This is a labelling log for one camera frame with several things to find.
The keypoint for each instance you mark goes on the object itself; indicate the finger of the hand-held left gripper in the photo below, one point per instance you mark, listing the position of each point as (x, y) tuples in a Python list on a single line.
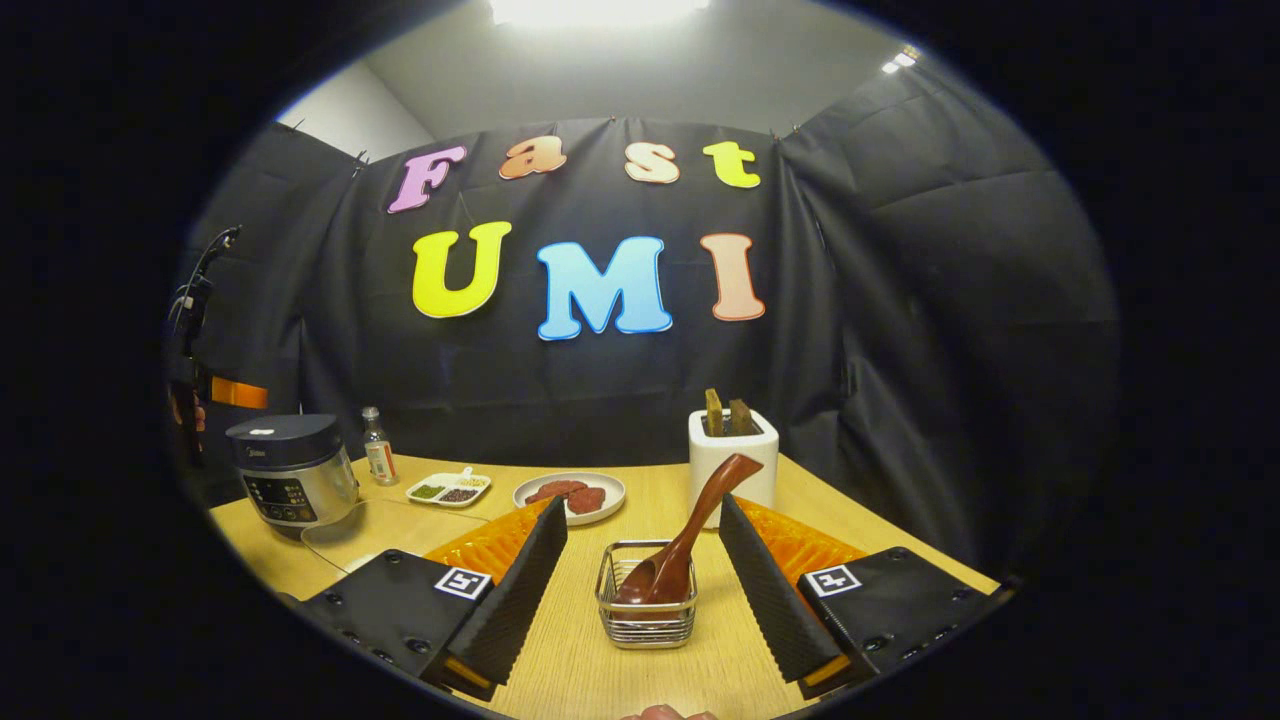
[(240, 393)]

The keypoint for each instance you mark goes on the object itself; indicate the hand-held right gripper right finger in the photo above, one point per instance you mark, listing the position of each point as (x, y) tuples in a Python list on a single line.
[(765, 600)]

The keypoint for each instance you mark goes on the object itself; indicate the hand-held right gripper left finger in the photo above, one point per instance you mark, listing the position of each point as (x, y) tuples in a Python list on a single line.
[(520, 595)]

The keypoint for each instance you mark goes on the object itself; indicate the black silver rice cooker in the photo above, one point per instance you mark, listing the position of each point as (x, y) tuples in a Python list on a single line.
[(290, 470)]

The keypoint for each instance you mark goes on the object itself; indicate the brown wooden spoon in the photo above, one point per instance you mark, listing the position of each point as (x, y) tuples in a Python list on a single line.
[(665, 575)]

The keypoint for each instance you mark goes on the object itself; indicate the clear container of white rice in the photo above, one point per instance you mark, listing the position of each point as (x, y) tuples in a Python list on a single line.
[(380, 530)]

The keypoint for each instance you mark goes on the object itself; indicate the red meat piece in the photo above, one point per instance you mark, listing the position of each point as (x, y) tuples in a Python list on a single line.
[(588, 500), (555, 491)]

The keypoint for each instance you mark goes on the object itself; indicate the white divided bean dish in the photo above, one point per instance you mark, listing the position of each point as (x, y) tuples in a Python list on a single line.
[(448, 490)]

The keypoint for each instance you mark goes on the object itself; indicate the white round plate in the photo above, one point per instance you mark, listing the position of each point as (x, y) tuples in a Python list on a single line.
[(612, 495)]

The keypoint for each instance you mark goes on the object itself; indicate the white toaster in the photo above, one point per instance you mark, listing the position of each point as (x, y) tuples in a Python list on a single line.
[(710, 470)]

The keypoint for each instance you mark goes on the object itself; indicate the small clear glass bottle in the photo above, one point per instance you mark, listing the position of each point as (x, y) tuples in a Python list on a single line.
[(380, 455)]

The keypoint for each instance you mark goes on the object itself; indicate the brown toast slice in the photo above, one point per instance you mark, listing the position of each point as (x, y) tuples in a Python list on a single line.
[(714, 412), (742, 417)]

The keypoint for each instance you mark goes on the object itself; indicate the black backdrop cloth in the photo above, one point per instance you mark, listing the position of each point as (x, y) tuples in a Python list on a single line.
[(900, 300)]

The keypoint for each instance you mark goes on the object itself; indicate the large ceiling light panel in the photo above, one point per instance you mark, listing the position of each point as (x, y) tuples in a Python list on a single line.
[(600, 10)]

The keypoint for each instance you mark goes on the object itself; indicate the small ceiling light panel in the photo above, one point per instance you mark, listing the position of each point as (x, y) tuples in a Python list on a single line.
[(900, 60)]

